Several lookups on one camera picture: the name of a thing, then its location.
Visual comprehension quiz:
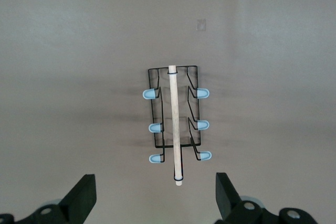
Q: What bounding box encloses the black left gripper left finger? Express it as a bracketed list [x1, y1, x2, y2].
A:
[0, 173, 97, 224]

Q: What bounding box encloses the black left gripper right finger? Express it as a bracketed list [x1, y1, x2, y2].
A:
[214, 172, 317, 224]

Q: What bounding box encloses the black wire cup holder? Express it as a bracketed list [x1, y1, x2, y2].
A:
[141, 64, 213, 187]

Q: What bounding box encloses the brown table mat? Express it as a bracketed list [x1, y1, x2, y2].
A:
[0, 0, 336, 224]

